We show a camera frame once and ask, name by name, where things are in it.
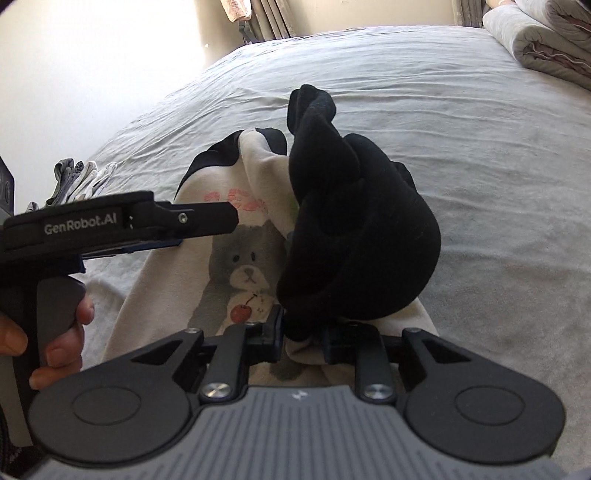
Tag grey patterned curtain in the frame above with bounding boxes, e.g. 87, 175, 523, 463
238, 0, 303, 44

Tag person's left hand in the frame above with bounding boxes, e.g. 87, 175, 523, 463
0, 295, 95, 390

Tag beige and black bear sweatshirt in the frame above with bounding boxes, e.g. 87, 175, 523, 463
105, 85, 441, 386

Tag striped grey folded clothes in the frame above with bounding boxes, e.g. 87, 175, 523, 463
43, 158, 118, 208

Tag grey bed sheet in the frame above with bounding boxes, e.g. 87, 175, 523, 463
93, 26, 590, 470

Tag folded grey quilt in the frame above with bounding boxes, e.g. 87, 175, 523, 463
483, 0, 590, 90

